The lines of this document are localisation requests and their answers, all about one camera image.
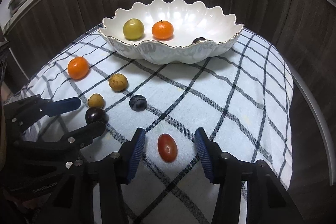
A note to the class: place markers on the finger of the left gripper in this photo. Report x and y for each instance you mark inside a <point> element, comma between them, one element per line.
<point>56,108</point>
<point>78,139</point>

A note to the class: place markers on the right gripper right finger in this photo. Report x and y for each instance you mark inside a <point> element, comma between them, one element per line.
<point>267,199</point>

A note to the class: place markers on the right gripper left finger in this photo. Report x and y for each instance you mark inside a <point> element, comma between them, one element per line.
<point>114,170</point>

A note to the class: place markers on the brown longan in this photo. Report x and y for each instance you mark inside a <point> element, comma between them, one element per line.
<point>96,100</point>
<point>118,82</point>

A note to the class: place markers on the orange mandarin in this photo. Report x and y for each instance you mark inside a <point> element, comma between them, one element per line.
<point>162,30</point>
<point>78,68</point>

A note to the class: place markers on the red cherry tomato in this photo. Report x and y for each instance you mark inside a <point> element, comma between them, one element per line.
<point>167,148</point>

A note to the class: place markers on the small blueberry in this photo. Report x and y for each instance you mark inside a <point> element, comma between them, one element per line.
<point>138,103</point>

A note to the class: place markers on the green yellow round fruit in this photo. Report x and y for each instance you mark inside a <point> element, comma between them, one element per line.
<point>133,29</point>

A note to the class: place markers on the dark purple plum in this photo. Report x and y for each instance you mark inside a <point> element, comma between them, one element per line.
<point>200,39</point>

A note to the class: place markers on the checkered white blue cloth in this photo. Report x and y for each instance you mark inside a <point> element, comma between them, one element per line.
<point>241,99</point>

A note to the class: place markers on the white scalloped ceramic bowl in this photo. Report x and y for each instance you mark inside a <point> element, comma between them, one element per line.
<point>190,21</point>

